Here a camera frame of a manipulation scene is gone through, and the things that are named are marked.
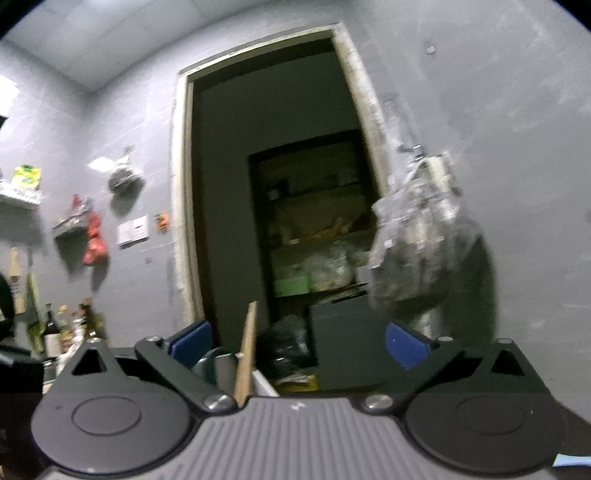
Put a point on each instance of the white wall rack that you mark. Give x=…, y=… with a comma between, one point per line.
x=18, y=197

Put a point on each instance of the green box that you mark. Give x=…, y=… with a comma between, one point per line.
x=291, y=284

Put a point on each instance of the group of bottles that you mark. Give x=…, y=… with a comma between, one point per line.
x=74, y=330

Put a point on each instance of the small wall shelf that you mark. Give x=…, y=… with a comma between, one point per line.
x=69, y=226

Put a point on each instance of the yellow-green packet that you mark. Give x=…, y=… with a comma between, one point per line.
x=27, y=177

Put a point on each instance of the small orange wall ornament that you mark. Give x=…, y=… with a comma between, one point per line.
x=161, y=220

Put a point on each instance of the door frame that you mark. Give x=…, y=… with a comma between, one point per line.
x=182, y=184

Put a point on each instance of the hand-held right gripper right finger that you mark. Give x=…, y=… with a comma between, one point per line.
x=407, y=350

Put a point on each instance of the wooden spatula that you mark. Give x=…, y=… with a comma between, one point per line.
x=17, y=277

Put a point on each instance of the dark wooden shelf cabinet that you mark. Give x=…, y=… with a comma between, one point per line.
x=314, y=207

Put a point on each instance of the metal wall faucet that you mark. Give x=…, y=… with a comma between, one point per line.
x=411, y=148

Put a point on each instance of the white wall switch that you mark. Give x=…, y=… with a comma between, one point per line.
x=133, y=230

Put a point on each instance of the plain wooden chopstick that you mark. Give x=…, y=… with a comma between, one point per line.
x=246, y=350

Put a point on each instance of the grey cabinet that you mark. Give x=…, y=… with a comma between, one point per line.
x=351, y=341

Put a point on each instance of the red hanging bag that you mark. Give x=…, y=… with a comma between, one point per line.
x=94, y=244

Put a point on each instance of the white perforated utensil basket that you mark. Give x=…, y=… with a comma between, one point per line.
x=265, y=385

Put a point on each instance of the clear food bags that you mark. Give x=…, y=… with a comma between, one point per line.
x=330, y=270

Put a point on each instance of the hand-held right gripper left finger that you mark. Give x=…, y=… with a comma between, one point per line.
x=191, y=342

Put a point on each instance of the dark hanging wall bag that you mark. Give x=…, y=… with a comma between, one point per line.
x=124, y=177

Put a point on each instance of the yellow container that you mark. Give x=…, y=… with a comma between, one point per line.
x=300, y=384

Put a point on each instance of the clear hanging plastic bag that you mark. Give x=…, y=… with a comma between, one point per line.
x=420, y=240

